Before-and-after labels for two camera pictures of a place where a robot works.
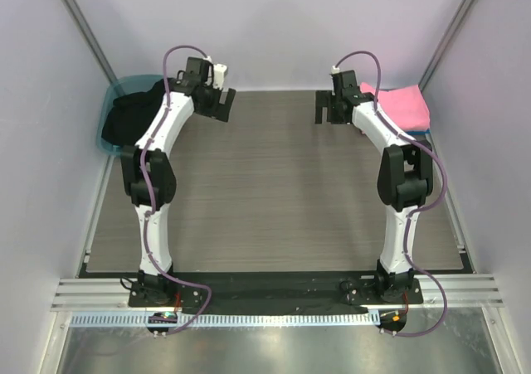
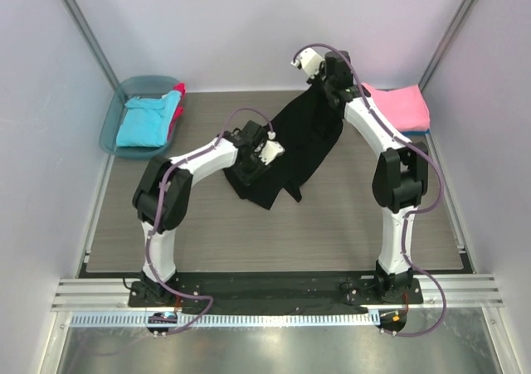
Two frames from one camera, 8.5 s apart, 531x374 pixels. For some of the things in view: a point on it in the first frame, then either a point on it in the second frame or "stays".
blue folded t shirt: (418, 133) stays
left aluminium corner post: (73, 7) stays
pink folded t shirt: (406, 107) stays
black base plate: (275, 294) stays
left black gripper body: (210, 106) -> (247, 173)
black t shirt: (130, 114) -> (308, 128)
